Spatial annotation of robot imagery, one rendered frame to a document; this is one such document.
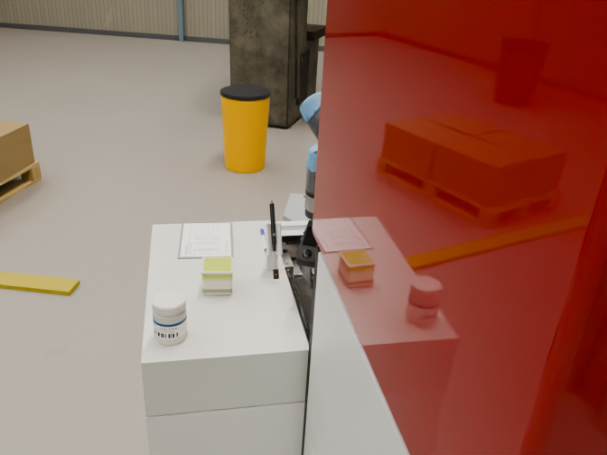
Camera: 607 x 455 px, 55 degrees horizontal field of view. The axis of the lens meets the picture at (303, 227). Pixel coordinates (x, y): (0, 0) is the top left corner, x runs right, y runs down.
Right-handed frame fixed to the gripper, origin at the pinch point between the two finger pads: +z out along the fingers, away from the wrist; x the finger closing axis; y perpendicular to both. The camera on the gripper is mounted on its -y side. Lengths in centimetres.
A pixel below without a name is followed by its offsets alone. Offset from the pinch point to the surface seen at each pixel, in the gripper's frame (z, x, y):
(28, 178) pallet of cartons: 93, 276, 197
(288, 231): 1.3, 16.2, 27.6
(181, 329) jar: -2.7, 19.1, -31.2
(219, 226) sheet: 0.5, 35.7, 20.8
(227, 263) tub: -5.9, 19.6, -7.6
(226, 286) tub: -1.8, 18.1, -11.3
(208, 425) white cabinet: 19.8, 12.0, -33.7
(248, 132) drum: 62, 139, 284
